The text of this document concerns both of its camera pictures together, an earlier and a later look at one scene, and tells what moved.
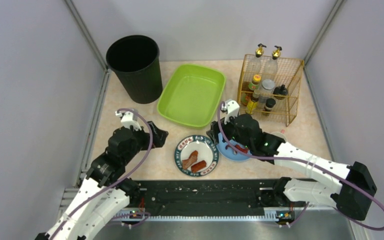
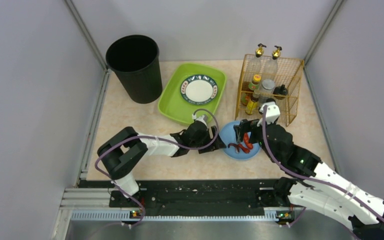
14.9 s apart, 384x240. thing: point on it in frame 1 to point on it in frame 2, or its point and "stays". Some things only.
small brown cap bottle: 252,105 stays
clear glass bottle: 270,66 stays
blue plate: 228,152 stays
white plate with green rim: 196,155 to 199,89
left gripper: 158,135 to 214,138
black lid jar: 280,92 stays
